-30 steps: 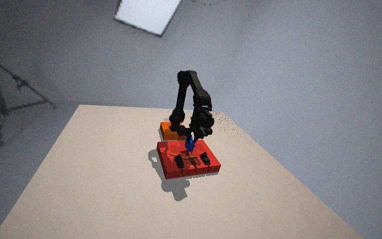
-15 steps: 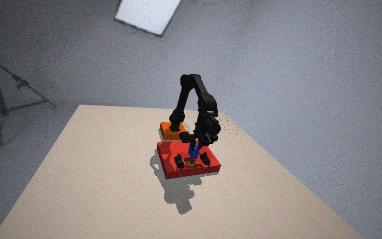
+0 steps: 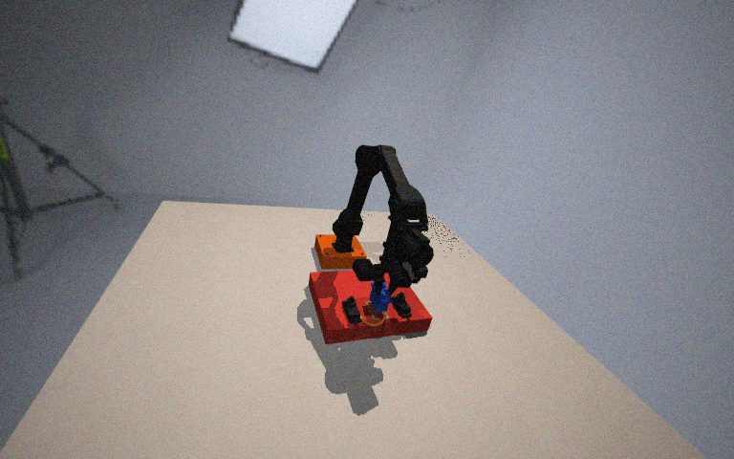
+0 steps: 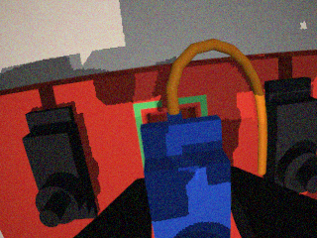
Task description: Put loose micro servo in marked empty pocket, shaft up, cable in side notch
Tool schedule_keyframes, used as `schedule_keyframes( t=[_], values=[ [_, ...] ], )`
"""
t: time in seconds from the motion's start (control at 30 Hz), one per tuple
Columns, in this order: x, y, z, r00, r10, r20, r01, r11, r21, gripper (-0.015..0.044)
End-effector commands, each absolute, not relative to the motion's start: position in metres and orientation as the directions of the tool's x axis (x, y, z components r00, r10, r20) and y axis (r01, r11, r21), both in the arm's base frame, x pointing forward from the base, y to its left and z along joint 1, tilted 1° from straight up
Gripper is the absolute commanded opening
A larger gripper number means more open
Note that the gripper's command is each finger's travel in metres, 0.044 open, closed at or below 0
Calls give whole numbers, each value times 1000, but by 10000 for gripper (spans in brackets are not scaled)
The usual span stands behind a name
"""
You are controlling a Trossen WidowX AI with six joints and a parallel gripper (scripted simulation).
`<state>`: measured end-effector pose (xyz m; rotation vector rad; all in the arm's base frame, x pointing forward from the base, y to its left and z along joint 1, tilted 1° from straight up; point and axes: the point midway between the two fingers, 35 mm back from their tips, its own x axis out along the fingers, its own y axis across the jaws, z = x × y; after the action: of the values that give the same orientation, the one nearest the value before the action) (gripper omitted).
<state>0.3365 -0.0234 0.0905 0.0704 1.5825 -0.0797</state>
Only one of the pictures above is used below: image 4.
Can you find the red flat block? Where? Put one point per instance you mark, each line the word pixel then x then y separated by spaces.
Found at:
pixel 69 147

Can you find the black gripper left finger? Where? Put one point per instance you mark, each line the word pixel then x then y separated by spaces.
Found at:
pixel 128 216

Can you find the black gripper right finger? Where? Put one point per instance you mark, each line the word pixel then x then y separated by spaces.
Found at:
pixel 263 209

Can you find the blue micro servo with orange cable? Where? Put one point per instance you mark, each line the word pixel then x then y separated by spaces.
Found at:
pixel 187 173

